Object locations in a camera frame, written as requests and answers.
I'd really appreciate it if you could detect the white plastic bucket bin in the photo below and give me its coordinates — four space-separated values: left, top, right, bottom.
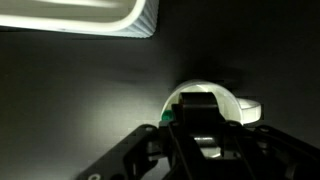
0 0 160 38

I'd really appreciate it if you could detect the green white marker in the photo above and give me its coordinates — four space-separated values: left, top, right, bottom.
161 110 173 121

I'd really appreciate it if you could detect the white mug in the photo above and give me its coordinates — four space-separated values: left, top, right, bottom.
160 79 261 159

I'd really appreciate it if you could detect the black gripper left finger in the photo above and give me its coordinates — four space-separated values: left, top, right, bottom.
78 104 200 180

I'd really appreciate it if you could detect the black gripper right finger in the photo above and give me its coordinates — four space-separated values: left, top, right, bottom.
179 93 320 180

